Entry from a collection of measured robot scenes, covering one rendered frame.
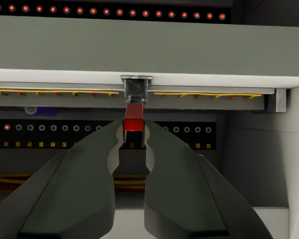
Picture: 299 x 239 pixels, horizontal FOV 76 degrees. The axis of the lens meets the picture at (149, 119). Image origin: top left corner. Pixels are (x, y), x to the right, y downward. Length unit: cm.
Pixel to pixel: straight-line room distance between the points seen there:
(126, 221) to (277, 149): 21
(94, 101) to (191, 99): 12
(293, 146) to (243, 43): 14
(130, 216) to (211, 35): 20
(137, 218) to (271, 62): 21
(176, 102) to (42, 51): 15
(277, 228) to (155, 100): 21
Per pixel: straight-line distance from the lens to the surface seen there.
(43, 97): 26
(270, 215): 29
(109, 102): 24
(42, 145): 40
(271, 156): 31
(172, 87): 22
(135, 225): 25
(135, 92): 20
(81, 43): 18
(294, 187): 28
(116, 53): 17
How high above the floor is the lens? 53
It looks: 16 degrees up
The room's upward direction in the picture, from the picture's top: 178 degrees counter-clockwise
